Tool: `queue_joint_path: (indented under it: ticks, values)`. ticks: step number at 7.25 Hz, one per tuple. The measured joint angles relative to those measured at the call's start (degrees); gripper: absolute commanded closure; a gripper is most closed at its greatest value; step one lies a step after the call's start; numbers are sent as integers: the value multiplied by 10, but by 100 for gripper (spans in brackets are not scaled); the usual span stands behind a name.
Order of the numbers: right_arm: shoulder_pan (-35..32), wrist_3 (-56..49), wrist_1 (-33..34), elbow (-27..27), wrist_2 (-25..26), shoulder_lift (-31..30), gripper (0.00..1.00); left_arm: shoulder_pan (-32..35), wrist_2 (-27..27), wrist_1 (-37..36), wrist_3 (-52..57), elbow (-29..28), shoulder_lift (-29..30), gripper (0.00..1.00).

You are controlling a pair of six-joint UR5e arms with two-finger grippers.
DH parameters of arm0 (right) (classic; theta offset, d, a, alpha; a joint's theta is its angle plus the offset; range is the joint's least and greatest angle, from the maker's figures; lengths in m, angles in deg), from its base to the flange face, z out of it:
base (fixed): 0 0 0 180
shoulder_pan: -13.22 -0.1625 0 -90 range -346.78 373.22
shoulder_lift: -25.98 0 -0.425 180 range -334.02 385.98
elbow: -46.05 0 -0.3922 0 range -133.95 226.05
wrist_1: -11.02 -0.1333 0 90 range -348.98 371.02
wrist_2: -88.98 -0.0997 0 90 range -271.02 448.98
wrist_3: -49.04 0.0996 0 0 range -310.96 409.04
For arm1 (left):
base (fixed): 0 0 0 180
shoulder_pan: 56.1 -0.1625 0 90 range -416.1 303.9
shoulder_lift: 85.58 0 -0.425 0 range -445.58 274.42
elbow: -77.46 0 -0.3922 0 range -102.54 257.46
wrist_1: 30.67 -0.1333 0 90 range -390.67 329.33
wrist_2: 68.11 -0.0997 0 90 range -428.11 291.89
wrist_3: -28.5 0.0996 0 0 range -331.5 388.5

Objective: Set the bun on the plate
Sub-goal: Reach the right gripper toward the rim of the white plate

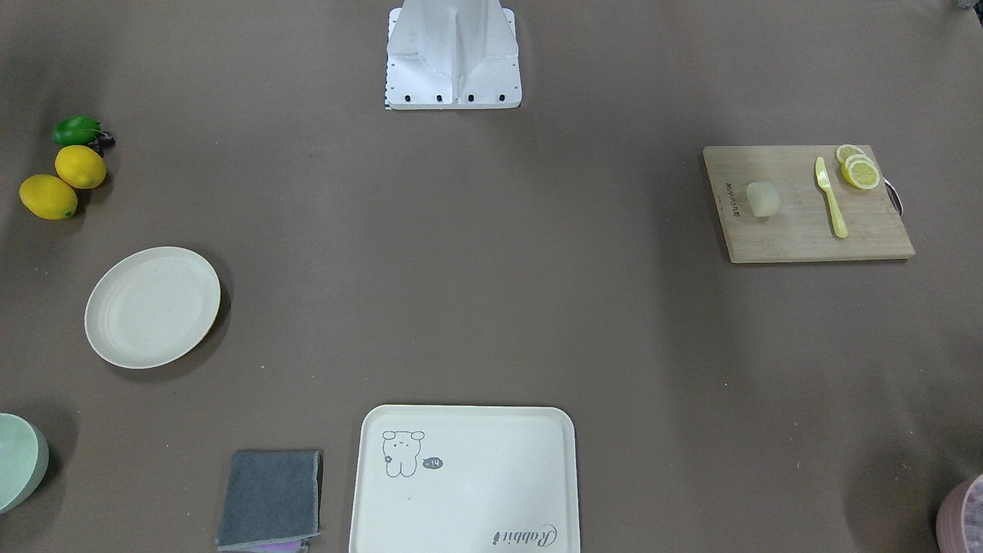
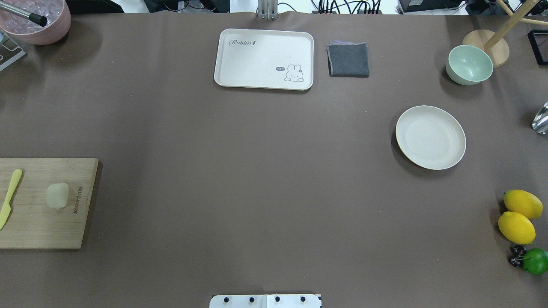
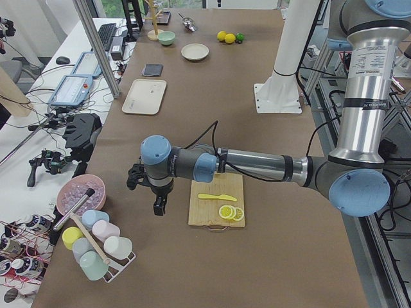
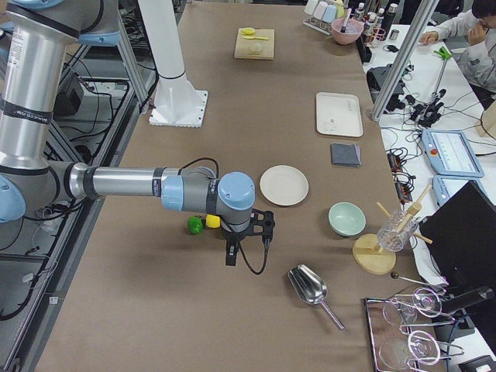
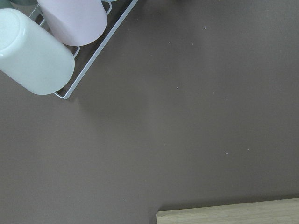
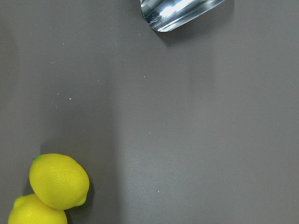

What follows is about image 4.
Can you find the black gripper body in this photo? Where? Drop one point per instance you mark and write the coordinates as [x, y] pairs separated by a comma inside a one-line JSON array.
[[231, 237]]

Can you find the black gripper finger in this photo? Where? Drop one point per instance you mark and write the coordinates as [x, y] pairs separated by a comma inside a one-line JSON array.
[[231, 254]]

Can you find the cream round plate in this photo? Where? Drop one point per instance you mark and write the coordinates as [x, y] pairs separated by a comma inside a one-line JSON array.
[[284, 185]]

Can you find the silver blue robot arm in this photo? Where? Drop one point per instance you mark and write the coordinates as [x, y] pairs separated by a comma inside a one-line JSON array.
[[42, 31]]

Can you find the cream rabbit tray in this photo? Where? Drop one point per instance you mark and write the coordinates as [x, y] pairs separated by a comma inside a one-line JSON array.
[[338, 115]]

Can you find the green lime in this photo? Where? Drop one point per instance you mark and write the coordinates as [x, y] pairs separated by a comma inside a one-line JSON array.
[[195, 225]]

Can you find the metal scoop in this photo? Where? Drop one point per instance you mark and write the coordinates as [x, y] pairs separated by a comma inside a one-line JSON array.
[[312, 290]]

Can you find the mint green bowl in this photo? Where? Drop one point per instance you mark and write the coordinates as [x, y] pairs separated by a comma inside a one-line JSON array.
[[346, 219]]

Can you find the wooden cup tree stand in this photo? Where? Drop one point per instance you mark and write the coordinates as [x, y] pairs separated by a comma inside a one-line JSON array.
[[376, 260]]

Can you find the folded grey cloth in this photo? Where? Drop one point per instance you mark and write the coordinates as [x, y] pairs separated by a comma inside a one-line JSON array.
[[347, 155]]

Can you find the clear glass cup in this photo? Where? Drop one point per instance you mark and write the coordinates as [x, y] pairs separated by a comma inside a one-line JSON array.
[[396, 232]]

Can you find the wooden cutting board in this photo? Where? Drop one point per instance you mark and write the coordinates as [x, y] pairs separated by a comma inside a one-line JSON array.
[[255, 49]]

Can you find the yellow plastic knife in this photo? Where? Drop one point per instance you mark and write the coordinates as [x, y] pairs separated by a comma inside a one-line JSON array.
[[256, 38]]

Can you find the blue teach pendant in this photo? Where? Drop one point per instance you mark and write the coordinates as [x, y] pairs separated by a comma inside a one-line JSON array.
[[450, 153], [445, 187]]

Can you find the white cup rack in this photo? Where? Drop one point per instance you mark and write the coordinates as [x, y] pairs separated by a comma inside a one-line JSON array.
[[319, 25]]

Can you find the pink bowl with ice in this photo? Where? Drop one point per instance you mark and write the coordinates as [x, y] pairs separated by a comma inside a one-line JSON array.
[[352, 32]]

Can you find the blue pastel cup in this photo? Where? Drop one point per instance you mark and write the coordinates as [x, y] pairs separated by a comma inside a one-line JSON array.
[[329, 14]]

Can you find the pink pastel cup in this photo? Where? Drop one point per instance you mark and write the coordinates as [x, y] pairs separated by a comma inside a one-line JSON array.
[[320, 10]]

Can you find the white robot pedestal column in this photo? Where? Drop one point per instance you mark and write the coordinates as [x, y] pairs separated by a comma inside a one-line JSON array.
[[176, 101]]

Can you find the black wire glass rack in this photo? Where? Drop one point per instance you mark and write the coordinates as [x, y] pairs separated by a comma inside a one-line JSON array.
[[401, 331]]

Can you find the black metal ice scoop handle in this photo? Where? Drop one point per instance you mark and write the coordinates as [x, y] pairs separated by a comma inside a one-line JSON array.
[[346, 19]]

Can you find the aluminium frame post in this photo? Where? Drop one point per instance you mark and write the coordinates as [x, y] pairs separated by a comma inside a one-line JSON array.
[[415, 30]]

